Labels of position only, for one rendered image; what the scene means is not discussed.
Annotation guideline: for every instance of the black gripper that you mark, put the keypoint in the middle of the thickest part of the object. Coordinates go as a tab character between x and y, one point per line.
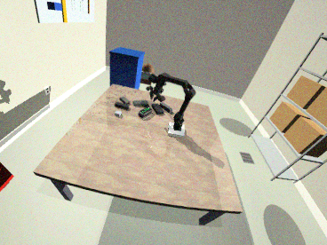
155	91

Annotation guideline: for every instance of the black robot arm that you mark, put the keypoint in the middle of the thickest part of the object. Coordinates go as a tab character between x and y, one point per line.
161	81

